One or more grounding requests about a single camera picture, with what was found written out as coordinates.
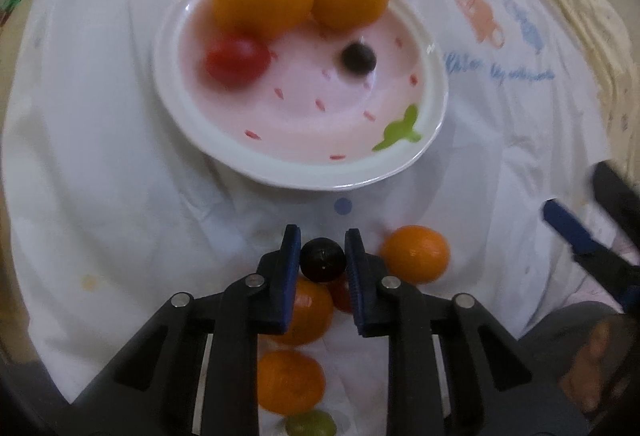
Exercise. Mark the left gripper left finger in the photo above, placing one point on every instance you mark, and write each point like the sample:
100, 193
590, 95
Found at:
194, 356

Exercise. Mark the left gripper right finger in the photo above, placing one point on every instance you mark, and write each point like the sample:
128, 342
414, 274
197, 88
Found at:
452, 368

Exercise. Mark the green tomato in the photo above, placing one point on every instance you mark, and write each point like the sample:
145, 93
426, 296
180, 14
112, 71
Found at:
311, 423

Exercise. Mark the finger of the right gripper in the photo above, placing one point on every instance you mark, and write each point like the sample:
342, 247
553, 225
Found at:
614, 274
618, 199

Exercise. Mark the mandarin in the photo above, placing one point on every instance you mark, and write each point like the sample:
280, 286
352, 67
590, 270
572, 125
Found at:
415, 254
289, 382
312, 314

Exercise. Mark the red cherry tomato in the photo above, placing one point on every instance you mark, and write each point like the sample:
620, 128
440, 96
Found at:
339, 290
237, 59

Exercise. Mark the white cartoon bed sheet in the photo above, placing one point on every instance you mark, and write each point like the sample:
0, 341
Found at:
112, 210

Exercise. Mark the pink strawberry ceramic plate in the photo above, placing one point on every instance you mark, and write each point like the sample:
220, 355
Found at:
307, 123

